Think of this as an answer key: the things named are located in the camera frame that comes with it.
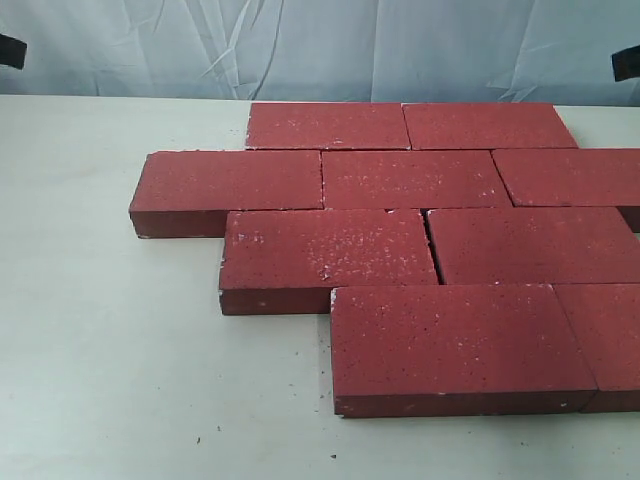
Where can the third row red brick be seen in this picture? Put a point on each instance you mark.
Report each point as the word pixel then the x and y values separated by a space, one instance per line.
pixel 553 245

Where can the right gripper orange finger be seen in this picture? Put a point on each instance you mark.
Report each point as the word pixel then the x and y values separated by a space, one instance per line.
pixel 626 63

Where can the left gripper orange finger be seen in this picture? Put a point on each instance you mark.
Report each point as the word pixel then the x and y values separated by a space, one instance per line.
pixel 12 52

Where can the second row right red brick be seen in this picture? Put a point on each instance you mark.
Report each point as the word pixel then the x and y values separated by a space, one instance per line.
pixel 588 177

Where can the red brick with white scuffs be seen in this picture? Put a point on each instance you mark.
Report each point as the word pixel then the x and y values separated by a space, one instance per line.
pixel 288 262

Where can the large front red brick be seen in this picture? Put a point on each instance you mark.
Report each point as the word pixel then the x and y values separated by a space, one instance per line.
pixel 188 194

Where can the far right edge red brick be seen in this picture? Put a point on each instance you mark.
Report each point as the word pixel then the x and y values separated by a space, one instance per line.
pixel 605 321

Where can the white fabric backdrop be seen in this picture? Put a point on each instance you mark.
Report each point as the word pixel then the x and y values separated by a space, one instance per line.
pixel 405 51

